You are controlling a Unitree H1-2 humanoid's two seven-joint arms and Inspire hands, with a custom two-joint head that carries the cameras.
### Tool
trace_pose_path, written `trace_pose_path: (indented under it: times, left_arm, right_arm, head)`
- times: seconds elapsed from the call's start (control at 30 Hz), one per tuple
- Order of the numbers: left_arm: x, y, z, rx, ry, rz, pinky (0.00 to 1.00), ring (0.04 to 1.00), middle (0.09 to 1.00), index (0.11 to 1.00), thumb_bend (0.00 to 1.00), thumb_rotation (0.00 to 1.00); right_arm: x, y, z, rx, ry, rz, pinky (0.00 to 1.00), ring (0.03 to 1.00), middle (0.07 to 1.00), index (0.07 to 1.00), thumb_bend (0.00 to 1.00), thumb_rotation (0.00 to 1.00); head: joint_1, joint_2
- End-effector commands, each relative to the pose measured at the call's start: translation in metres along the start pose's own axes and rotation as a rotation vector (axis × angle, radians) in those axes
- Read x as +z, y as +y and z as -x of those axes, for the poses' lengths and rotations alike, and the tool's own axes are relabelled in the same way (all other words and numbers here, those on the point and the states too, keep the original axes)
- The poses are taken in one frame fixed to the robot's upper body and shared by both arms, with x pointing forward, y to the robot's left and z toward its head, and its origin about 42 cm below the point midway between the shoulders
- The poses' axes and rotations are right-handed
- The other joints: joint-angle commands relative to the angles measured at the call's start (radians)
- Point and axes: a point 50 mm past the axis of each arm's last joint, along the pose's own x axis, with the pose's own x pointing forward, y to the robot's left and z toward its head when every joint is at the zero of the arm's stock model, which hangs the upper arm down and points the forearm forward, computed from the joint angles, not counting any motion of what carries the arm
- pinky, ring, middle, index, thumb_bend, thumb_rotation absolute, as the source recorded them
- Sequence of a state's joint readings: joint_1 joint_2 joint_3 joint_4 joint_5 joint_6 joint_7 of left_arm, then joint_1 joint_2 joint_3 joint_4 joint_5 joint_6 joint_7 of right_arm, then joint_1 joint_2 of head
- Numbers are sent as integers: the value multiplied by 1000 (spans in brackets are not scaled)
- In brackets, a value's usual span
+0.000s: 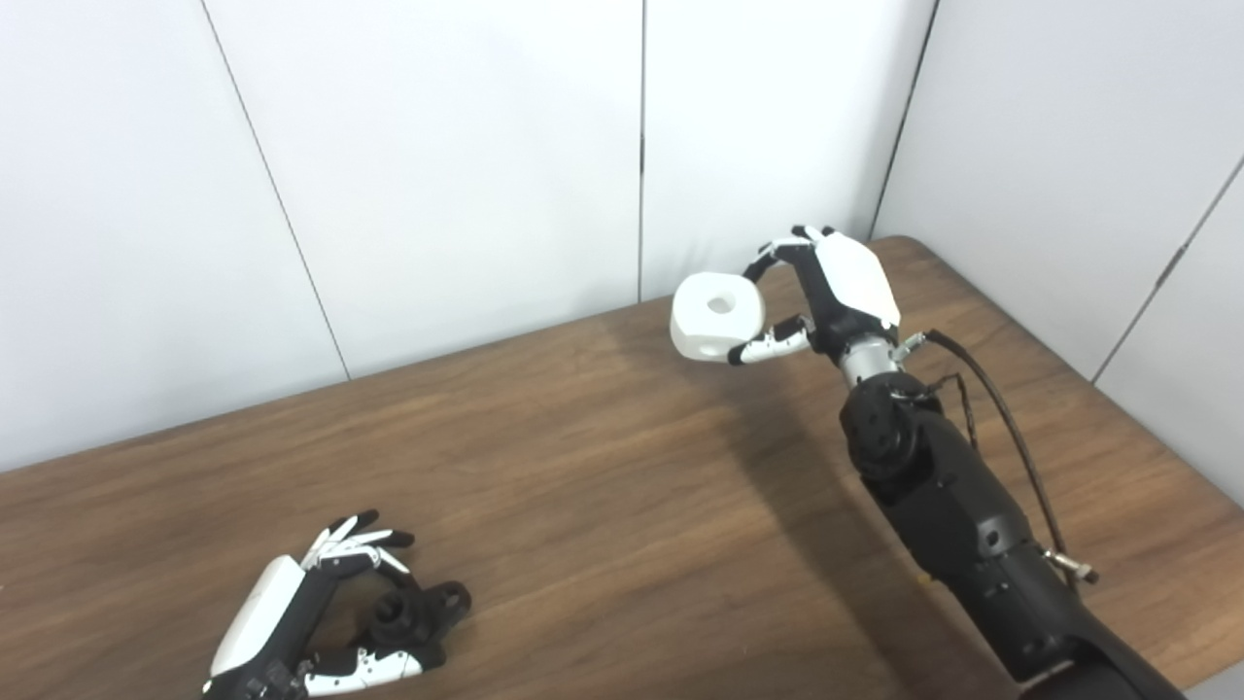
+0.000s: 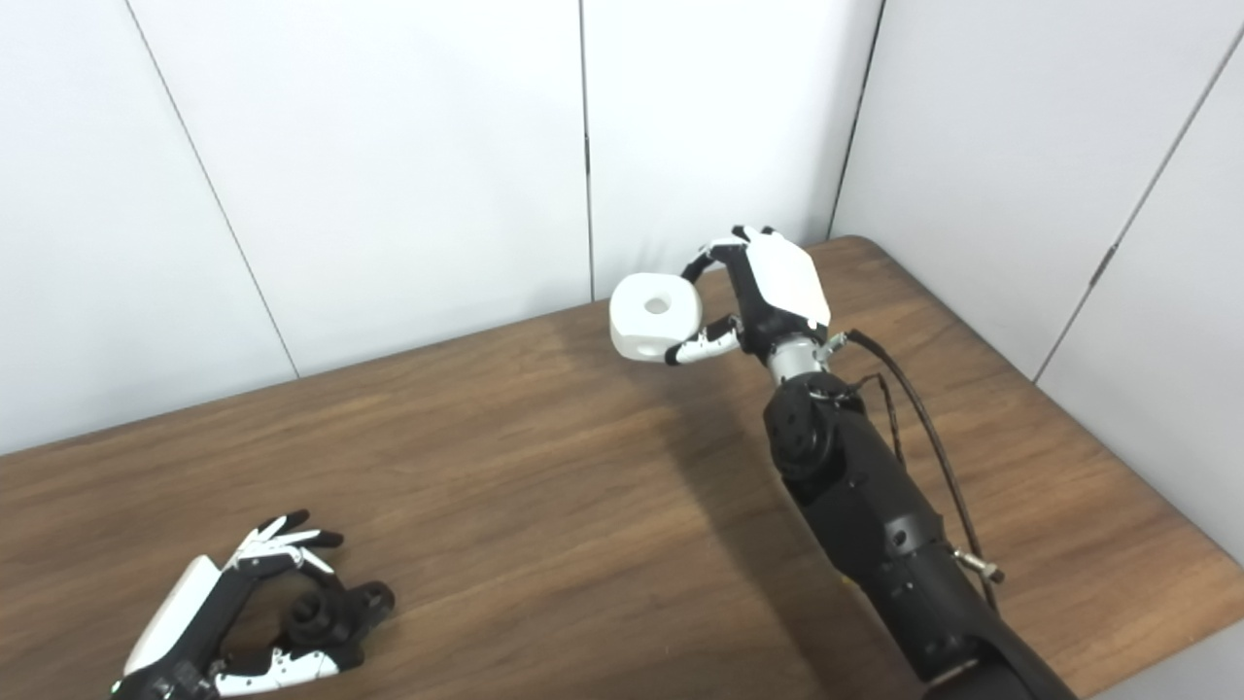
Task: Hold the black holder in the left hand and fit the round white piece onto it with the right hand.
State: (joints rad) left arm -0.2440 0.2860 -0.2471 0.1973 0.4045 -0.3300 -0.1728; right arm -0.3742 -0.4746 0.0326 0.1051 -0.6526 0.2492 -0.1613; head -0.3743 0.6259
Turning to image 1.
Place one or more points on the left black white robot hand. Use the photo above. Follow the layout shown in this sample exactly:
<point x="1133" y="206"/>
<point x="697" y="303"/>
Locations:
<point x="258" y="612"/>

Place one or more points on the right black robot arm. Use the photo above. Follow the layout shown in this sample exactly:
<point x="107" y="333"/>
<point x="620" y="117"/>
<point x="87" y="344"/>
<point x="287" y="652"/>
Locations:
<point x="962" y="515"/>

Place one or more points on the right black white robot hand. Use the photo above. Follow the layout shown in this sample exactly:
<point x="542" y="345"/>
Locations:
<point x="850" y="287"/>

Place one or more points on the round white plastic piece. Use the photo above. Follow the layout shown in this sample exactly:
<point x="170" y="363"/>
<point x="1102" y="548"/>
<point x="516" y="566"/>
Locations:
<point x="705" y="326"/>

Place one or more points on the black plastic holder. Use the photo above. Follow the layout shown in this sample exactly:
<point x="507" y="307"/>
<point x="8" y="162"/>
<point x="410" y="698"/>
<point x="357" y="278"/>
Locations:
<point x="418" y="614"/>

